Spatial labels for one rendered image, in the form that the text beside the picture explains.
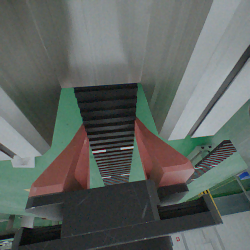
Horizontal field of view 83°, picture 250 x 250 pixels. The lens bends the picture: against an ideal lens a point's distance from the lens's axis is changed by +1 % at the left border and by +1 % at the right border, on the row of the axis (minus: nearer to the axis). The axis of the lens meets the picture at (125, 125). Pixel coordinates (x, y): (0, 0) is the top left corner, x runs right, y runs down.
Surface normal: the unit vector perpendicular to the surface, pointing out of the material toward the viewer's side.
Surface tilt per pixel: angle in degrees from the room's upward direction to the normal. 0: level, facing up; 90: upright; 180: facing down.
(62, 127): 0
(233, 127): 90
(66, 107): 0
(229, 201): 90
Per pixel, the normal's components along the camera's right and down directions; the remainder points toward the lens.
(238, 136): -0.99, 0.11
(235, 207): -0.05, -0.58
